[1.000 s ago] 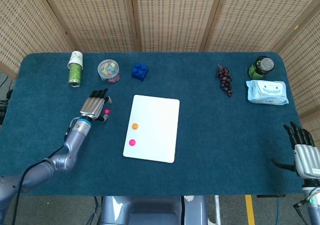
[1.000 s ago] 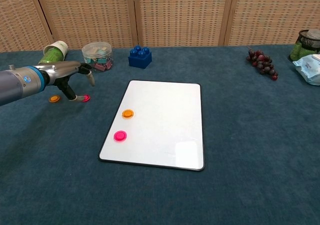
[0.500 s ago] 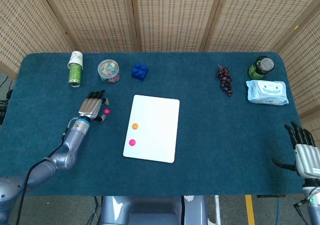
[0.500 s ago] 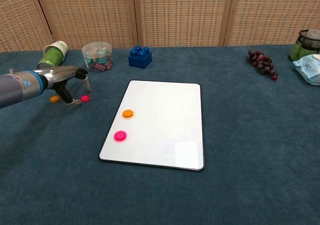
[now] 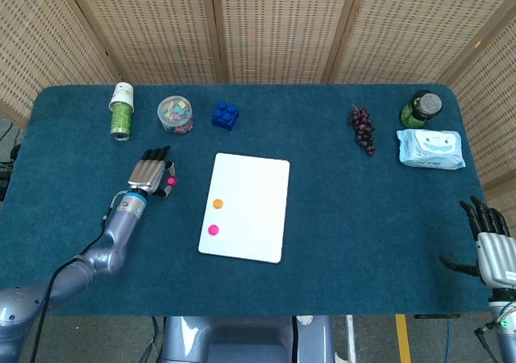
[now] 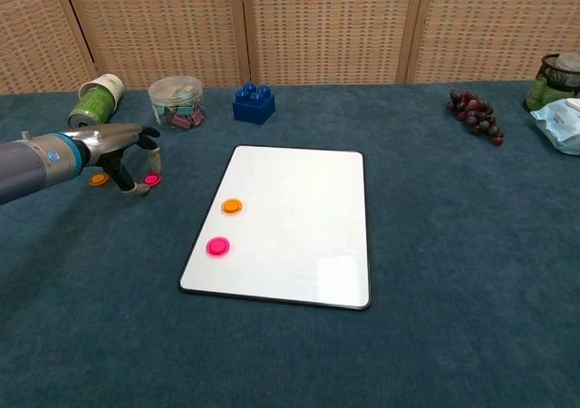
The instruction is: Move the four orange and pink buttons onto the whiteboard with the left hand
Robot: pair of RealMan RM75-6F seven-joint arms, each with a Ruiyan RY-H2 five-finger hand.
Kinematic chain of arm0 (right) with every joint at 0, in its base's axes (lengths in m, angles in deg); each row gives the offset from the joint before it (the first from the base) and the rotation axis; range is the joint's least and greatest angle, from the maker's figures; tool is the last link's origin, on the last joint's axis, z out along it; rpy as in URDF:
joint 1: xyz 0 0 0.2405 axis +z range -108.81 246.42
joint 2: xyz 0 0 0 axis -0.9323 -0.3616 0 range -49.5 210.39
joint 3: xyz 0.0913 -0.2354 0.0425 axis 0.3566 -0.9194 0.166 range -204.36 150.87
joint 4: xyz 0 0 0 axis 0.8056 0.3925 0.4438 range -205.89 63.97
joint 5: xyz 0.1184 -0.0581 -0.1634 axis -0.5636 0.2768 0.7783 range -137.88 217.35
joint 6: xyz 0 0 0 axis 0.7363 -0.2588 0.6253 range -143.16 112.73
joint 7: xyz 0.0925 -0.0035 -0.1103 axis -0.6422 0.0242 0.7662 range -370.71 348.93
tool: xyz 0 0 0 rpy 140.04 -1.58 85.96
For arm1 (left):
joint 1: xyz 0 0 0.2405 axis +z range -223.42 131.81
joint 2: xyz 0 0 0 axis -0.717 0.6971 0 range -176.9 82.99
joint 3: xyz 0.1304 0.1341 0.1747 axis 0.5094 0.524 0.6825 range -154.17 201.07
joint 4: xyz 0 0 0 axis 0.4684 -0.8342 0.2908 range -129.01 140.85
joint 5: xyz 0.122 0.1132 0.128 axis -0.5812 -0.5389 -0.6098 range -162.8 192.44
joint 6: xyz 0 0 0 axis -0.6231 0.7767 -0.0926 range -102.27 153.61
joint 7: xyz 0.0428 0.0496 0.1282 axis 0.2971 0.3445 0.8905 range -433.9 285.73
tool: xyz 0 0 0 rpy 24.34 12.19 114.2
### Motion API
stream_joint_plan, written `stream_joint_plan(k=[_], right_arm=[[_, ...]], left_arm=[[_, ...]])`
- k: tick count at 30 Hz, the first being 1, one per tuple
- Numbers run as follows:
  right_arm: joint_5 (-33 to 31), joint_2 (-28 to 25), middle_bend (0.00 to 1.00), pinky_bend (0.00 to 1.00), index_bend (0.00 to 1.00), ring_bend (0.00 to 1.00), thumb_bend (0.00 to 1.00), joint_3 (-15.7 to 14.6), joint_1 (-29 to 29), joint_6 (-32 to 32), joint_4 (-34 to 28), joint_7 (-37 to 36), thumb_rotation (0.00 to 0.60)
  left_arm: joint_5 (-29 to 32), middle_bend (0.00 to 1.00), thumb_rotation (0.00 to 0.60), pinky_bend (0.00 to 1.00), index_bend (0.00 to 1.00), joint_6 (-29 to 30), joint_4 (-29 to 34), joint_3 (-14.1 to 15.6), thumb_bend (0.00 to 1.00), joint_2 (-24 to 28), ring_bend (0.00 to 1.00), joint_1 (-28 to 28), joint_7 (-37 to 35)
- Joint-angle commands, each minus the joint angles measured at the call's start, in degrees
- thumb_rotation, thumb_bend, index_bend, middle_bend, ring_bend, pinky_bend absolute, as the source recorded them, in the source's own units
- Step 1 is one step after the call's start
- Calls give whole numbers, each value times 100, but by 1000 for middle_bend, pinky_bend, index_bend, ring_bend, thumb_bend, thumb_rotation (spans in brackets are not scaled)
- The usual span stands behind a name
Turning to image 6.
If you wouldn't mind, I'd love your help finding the clear jar of clips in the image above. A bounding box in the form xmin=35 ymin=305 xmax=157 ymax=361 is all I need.
xmin=148 ymin=75 xmax=206 ymax=132

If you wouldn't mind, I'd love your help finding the white paper cup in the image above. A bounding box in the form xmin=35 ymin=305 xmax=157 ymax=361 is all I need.
xmin=78 ymin=73 xmax=125 ymax=105

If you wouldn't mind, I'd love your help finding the blue building block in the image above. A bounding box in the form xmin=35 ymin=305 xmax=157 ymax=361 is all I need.
xmin=231 ymin=81 xmax=276 ymax=126

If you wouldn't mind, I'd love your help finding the light blue wet wipes pack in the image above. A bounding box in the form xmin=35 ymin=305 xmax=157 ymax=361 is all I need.
xmin=529 ymin=95 xmax=580 ymax=156

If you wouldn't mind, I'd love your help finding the blue table cloth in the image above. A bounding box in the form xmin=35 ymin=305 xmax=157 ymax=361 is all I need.
xmin=0 ymin=79 xmax=580 ymax=408

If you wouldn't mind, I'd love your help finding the bamboo folding screen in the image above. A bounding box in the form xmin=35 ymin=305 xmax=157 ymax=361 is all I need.
xmin=0 ymin=0 xmax=580 ymax=96

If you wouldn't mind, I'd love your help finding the dark red grape bunch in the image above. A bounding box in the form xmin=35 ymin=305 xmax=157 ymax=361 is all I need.
xmin=445 ymin=85 xmax=505 ymax=147

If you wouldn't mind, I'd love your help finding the white rectangular board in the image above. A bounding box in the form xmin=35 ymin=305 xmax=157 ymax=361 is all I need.
xmin=177 ymin=144 xmax=372 ymax=312

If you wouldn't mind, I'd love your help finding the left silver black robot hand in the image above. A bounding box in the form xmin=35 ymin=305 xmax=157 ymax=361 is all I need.
xmin=74 ymin=123 xmax=163 ymax=197

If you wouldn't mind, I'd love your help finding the green jar with lid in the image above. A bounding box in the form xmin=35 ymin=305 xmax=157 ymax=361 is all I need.
xmin=521 ymin=53 xmax=580 ymax=112

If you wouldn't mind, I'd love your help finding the green drink can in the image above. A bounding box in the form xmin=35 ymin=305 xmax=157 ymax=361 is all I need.
xmin=66 ymin=86 xmax=120 ymax=131

